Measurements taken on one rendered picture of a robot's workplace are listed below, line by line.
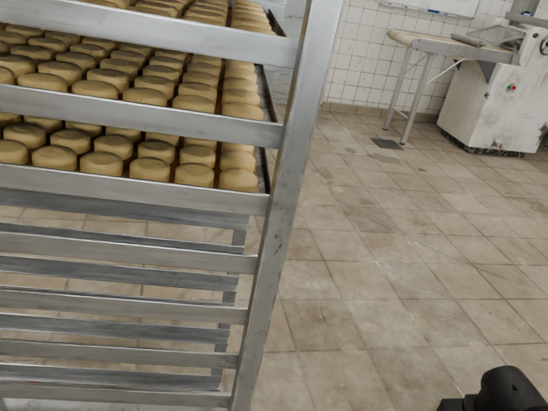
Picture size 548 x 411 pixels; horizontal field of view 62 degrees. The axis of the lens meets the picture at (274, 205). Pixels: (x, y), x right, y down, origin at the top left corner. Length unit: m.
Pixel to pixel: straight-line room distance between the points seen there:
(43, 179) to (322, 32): 0.34
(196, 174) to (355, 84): 4.49
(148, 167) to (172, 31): 0.18
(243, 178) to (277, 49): 0.18
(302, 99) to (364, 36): 4.46
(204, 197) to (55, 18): 0.24
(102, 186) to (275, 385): 1.29
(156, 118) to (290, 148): 0.15
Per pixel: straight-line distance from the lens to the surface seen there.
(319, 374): 1.81
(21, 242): 0.63
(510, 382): 1.60
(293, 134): 0.48
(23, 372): 1.47
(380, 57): 5.05
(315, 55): 0.46
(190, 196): 0.55
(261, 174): 0.65
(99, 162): 0.59
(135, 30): 0.49
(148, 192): 0.55
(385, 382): 1.89
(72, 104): 0.53
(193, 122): 0.51
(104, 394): 0.79
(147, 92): 0.57
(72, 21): 0.51
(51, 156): 0.61
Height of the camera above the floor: 1.31
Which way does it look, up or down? 28 degrees down
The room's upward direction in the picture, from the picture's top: 11 degrees clockwise
